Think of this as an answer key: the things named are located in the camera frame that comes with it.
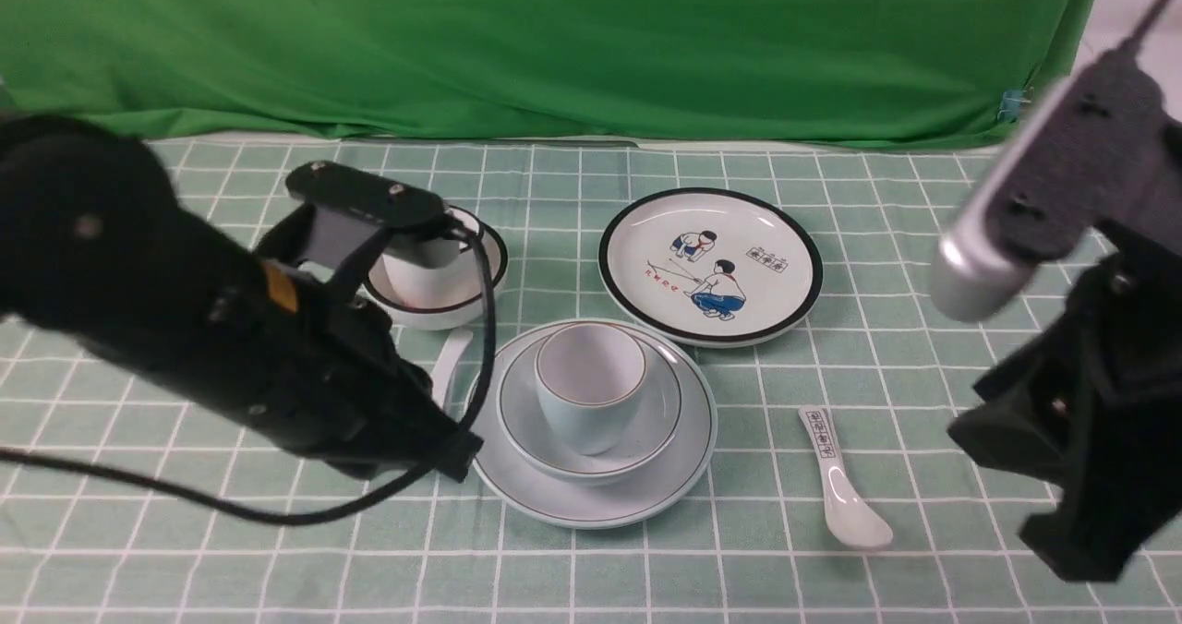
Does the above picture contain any illustrated black-rimmed plate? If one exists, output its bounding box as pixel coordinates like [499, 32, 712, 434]
[597, 187, 824, 347]

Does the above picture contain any pale brown-rimmed cup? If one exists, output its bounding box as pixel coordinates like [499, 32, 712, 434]
[533, 321, 655, 456]

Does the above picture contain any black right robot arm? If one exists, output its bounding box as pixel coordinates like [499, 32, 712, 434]
[939, 122, 1178, 583]

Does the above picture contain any green checkered tablecloth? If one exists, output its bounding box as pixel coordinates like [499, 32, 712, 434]
[4, 138, 1178, 623]

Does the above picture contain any blue clip on backdrop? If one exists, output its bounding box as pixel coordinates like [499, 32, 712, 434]
[996, 89, 1031, 124]

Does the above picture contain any pale brown-rimmed bowl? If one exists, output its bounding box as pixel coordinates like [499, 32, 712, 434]
[496, 338, 682, 486]

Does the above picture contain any plain white ceramic spoon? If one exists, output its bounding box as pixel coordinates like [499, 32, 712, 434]
[430, 327, 476, 411]

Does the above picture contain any green backdrop cloth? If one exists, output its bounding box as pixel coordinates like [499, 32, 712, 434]
[1, 0, 1095, 149]

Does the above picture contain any white spoon with characters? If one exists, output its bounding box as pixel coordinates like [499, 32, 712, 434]
[799, 405, 894, 551]

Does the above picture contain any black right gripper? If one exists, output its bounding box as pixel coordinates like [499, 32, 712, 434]
[948, 253, 1181, 583]

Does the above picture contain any large pale brown-rimmed plate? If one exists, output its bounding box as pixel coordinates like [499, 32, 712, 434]
[473, 320, 720, 529]

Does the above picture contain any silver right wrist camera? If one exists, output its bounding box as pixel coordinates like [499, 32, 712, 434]
[929, 46, 1178, 321]

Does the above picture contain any white black-rimmed cup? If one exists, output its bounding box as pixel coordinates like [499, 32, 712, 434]
[372, 241, 481, 311]

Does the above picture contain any white black-rimmed bowl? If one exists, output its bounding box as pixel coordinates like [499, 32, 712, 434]
[363, 238, 483, 330]

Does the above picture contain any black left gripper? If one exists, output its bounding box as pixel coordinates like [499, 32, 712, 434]
[83, 273, 485, 485]

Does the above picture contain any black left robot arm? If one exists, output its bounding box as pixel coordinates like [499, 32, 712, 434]
[1, 115, 482, 482]

